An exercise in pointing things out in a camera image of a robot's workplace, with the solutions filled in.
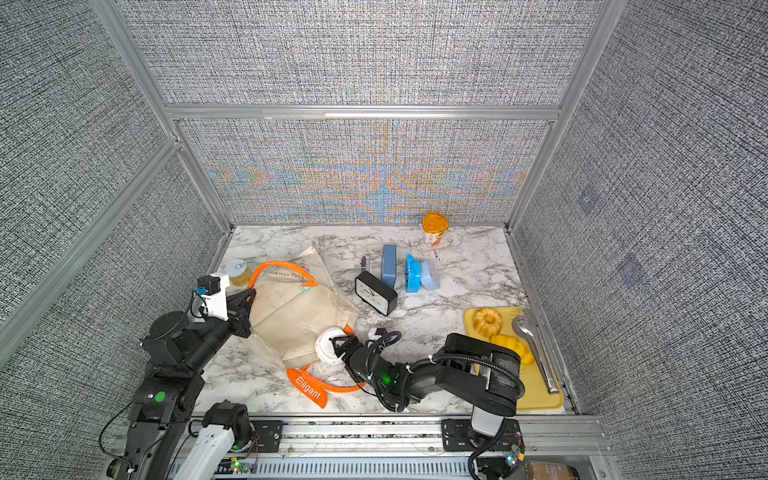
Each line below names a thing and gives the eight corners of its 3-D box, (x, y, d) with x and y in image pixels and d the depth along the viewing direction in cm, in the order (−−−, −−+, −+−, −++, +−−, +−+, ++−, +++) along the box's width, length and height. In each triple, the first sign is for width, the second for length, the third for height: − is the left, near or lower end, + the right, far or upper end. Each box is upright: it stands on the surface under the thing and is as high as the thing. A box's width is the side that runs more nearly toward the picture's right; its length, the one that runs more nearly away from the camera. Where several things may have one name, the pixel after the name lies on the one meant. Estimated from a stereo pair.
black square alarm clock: (355, 295, 101) (352, 279, 94) (365, 285, 104) (364, 269, 96) (386, 319, 96) (386, 304, 88) (396, 308, 98) (397, 293, 91)
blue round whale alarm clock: (406, 295, 101) (408, 276, 92) (404, 273, 107) (406, 252, 98) (418, 295, 101) (421, 276, 92) (416, 273, 107) (419, 252, 98)
